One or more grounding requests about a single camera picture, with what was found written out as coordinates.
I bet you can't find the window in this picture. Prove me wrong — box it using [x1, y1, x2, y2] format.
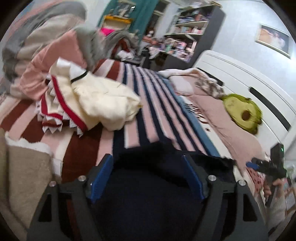
[151, 0, 171, 24]

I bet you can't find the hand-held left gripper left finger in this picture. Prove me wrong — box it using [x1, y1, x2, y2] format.
[26, 153, 114, 241]

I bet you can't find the white bed headboard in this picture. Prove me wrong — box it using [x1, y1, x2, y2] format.
[193, 50, 296, 163]

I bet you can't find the pale pink pillow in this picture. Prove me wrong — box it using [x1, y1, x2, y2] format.
[170, 76, 193, 95]

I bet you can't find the dark shelving unit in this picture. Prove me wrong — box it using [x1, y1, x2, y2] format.
[162, 5, 226, 67]

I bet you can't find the pink dotted bedsheet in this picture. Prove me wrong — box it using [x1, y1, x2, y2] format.
[245, 167, 266, 200]

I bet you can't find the beige fleece blanket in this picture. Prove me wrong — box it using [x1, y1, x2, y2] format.
[0, 128, 63, 232]

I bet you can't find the floral cloth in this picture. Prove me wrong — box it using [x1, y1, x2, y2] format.
[195, 76, 226, 99]

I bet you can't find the person's right forearm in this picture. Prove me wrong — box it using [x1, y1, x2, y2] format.
[266, 193, 294, 234]

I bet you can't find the grey blanket on chair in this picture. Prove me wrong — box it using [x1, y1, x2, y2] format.
[109, 30, 139, 58]

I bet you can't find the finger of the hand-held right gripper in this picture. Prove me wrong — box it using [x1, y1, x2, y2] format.
[246, 158, 270, 172]

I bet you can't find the framed wall picture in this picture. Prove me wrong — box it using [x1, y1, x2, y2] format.
[255, 23, 292, 58]

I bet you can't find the person's right hand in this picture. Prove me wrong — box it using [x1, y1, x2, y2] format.
[264, 178, 289, 200]

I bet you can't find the cluttered desk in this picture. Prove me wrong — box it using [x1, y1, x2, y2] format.
[141, 38, 197, 70]

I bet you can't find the striped blanket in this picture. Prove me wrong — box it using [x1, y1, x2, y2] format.
[0, 59, 232, 186]

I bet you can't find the clear display case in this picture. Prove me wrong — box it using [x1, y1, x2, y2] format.
[116, 0, 137, 18]

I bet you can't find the teal curtain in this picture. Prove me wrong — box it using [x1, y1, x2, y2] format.
[99, 0, 160, 35]

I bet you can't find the white fleece blanket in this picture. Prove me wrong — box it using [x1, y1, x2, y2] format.
[158, 68, 204, 79]

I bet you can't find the pink and grey quilt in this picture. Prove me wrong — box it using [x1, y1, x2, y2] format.
[2, 0, 109, 102]

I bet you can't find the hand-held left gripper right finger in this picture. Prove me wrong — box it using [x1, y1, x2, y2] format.
[181, 154, 269, 241]

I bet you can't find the cream garment with red trim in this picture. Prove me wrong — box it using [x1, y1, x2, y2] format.
[37, 58, 142, 137]

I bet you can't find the green avocado plush toy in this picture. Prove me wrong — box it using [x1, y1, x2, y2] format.
[222, 94, 263, 135]

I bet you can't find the navy sweater with planet print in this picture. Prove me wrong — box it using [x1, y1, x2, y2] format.
[92, 142, 236, 241]

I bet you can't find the pink box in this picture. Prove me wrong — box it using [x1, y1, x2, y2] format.
[100, 27, 116, 36]

